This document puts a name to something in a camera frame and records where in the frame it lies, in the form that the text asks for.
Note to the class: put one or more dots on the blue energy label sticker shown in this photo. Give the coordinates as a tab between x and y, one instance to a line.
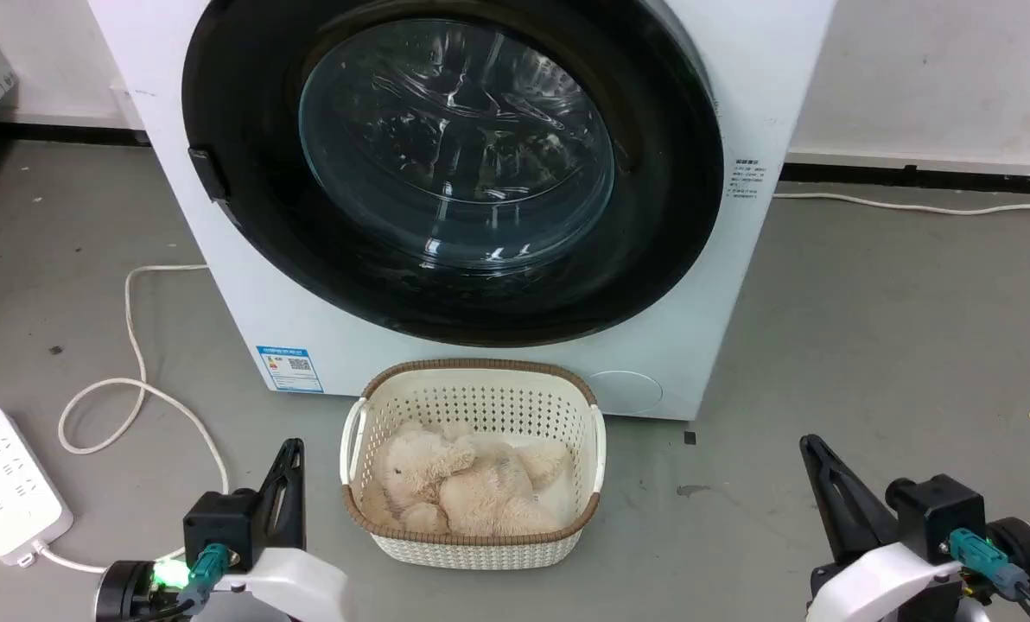
290	370

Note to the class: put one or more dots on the white power strip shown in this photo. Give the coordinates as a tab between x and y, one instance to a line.
5	488

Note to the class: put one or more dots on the white front-load washing machine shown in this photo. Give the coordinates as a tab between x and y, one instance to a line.
247	294

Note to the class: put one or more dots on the small printed text sticker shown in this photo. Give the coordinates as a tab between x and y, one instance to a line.
747	179

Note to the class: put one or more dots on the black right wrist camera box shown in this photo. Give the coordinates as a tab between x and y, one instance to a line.
934	517

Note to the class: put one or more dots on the beige plush teddy bear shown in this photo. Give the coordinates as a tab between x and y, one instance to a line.
472	497

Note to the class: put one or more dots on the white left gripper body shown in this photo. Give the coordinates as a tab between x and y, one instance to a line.
295	587

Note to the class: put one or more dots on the black round glass washer door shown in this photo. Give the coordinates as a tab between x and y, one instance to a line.
247	95

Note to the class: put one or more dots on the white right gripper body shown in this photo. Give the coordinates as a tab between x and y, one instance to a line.
882	587

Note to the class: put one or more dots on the cream perforated laundry basket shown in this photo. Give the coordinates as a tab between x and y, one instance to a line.
480	389

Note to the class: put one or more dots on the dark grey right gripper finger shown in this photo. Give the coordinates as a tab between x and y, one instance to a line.
869	514
826	505

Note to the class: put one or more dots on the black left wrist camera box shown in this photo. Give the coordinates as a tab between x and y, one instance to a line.
219	529

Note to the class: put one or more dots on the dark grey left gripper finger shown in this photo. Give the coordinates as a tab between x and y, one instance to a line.
296	510
269	501

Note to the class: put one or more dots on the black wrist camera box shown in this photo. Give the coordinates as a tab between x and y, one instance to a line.
219	529
934	517

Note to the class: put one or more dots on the round white filter cover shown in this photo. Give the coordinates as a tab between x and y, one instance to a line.
626	393

